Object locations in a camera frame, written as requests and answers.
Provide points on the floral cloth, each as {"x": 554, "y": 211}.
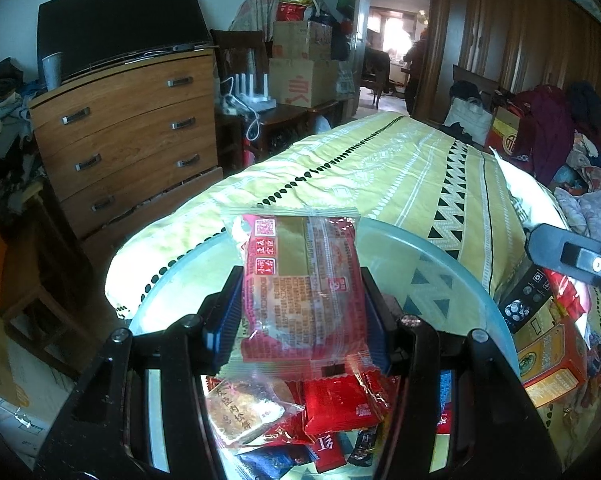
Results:
{"x": 595, "y": 195}

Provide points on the grey cup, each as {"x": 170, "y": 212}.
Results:
{"x": 52, "y": 70}

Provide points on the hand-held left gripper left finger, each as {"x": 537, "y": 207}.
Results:
{"x": 225, "y": 320}

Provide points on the black box white icons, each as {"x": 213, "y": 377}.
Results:
{"x": 525, "y": 295}

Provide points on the red snack packet white print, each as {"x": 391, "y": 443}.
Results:
{"x": 325, "y": 447}

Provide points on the orange box round emblem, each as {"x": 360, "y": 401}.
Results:
{"x": 550, "y": 360}

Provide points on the pale pillow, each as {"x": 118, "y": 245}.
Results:
{"x": 525, "y": 195}

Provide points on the white tote bag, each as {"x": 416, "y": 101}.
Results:
{"x": 468, "y": 117}

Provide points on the white router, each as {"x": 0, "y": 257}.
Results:
{"x": 245, "y": 87}

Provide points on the black television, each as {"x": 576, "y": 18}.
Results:
{"x": 120, "y": 20}

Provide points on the wooden wardrobe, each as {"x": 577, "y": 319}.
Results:
{"x": 505, "y": 35}

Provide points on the pile of clothes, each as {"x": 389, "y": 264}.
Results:
{"x": 0, "y": 110}

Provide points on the small dark snack packet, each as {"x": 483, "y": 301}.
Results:
{"x": 363, "y": 447}

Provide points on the dark blue snack packet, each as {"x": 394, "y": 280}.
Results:
{"x": 275, "y": 462}

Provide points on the red gold box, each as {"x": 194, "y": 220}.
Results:
{"x": 505, "y": 140}

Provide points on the shiny red snack packet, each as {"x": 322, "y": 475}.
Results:
{"x": 340, "y": 400}

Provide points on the cream yellow box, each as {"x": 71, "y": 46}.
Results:
{"x": 543, "y": 317}

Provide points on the dark wooden side table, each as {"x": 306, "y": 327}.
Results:
{"x": 280, "y": 125}

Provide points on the red crinkled snack packet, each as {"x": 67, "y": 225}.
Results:
{"x": 573, "y": 295}

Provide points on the small cardboard box red print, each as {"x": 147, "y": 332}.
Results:
{"x": 300, "y": 40}

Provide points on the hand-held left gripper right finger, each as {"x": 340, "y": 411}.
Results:
{"x": 378, "y": 330}

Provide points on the red bag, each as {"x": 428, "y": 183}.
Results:
{"x": 293, "y": 10}

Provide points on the wooden dresser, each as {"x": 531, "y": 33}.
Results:
{"x": 130, "y": 135}

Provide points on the clear-wrapped brown pastry packet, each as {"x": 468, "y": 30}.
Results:
{"x": 240, "y": 405}

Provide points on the yellow printed blanket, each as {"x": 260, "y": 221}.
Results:
{"x": 380, "y": 170}

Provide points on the large cardboard box red print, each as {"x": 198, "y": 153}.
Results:
{"x": 303, "y": 80}

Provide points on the striped cloth cover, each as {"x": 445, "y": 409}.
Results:
{"x": 253, "y": 7}

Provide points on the pink red pastry packet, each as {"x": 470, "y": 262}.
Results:
{"x": 290, "y": 300}

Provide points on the black garment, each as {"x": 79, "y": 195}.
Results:
{"x": 468, "y": 90}

